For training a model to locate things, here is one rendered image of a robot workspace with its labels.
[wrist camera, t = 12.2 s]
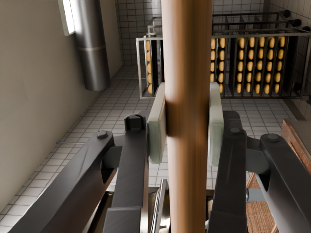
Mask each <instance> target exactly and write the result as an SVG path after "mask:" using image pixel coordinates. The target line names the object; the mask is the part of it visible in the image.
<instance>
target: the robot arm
mask: <svg viewBox="0 0 311 233"><path fill-rule="evenodd" d="M124 125H125V134H123V135H118V136H113V133H112V132H111V131H108V130H101V131H98V132H96V133H94V134H93V135H92V136H91V137H90V138H89V139H88V140H87V141H86V143H85V144H84V145H83V146H82V147H81V148H80V150H79V151H78V152H77V153H76V154H75V155H74V157H73V158H72V159H71V160H70V161H69V162H68V163H67V164H66V165H65V167H64V168H63V169H62V170H61V171H60V172H59V174H58V175H57V176H56V177H55V178H54V179H53V181H52V182H51V183H50V184H49V185H48V187H47V188H46V189H45V190H44V191H43V192H42V194H41V195H40V196H39V197H38V198H37V199H36V200H35V202H34V203H33V204H32V205H31V206H30V207H29V208H28V209H27V211H26V212H25V213H24V214H23V215H22V216H21V218H20V219H19V220H18V221H17V222H16V223H15V225H14V226H13V227H12V228H11V229H10V230H9V231H8V232H7V233H82V231H83V230H84V228H85V226H86V224H87V223H88V221H89V219H90V218H91V216H92V214H93V212H94V211H95V209H96V207H97V206H98V204H99V202H100V200H101V199H102V197H103V195H104V193H105V192H106V190H107V188H108V186H109V185H110V183H111V181H112V180H113V178H114V176H115V174H116V173H117V171H118V174H117V179H116V184H115V189H114V194H113V200H112V206H111V208H108V209H107V212H106V218H105V223H104V227H103V232H102V233H148V194H149V162H151V164H160V163H162V158H163V152H164V148H165V142H166V137H167V119H166V97H165V82H162V83H161V84H160V86H159V88H158V91H157V94H156V97H155V100H154V103H153V106H152V109H151V110H141V111H140V112H138V113H137V114H131V115H128V116H126V117H125V118H124ZM208 149H209V165H211V166H218V172H217V178H216V184H215V190H214V196H213V202H212V208H211V210H210V214H209V220H208V226H207V231H206V233H247V217H246V171H249V172H253V173H255V177H256V179H257V181H258V184H259V186H260V188H261V190H262V193H263V195H264V197H265V199H266V202H267V204H268V207H269V209H270V211H271V213H272V216H273V218H274V221H275V223H276V225H277V227H278V230H279V232H280V233H311V175H310V173H309V172H308V171H307V169H306V168H305V166H304V165H303V164H302V162H301V161H300V159H299V158H298V157H297V155H296V154H295V152H294V151H293V150H292V148H291V147H290V146H289V144H288V143H287V141H286V140H285V139H284V138H283V137H282V136H280V135H278V134H273V133H268V134H263V135H261V137H260V139H256V138H252V137H249V136H247V133H246V131H245V130H244V129H243V127H242V123H241V119H240V116H239V114H238V113H237V112H236V111H230V110H222V105H221V98H220V91H219V84H217V82H210V99H209V125H208Z"/></svg>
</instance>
